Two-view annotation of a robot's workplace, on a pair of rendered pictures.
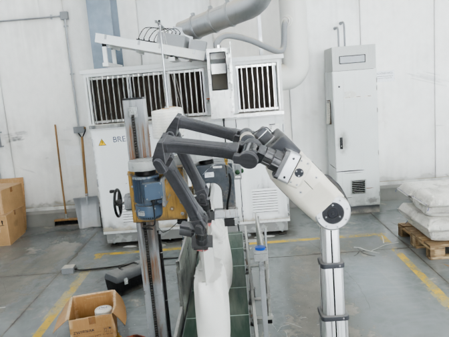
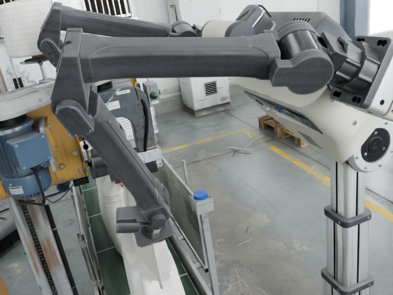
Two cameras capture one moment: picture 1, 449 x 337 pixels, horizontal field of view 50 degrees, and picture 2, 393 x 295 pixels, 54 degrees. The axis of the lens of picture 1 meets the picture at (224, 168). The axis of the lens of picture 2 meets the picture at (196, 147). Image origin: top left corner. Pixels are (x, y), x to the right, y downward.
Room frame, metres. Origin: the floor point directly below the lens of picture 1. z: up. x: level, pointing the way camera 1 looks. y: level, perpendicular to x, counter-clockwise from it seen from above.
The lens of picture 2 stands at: (1.34, 0.28, 1.65)
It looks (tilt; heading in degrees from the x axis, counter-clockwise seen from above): 22 degrees down; 341
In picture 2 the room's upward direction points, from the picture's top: 9 degrees counter-clockwise
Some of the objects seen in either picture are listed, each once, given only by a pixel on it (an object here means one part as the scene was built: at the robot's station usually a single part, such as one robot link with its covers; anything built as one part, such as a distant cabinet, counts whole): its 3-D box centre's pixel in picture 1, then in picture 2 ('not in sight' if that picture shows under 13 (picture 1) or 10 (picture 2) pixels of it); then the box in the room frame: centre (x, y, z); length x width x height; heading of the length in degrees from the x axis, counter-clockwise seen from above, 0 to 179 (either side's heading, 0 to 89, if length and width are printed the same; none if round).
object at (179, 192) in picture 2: (260, 257); (170, 190); (3.39, -0.21, 0.54); 1.05 x 0.02 x 0.41; 179
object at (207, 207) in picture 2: (260, 253); (201, 202); (2.70, -0.17, 0.81); 0.08 x 0.08 x 0.06; 89
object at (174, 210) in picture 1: (159, 191); (33, 141); (2.92, 0.41, 1.18); 0.34 x 0.25 x 0.31; 89
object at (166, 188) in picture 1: (164, 188); (44, 139); (2.75, 0.36, 1.23); 0.28 x 0.07 x 0.16; 179
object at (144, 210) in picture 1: (147, 196); (20, 158); (2.68, 0.44, 1.21); 0.15 x 0.15 x 0.25
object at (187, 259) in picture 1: (188, 262); (82, 217); (3.41, 0.32, 0.54); 1.05 x 0.02 x 0.41; 179
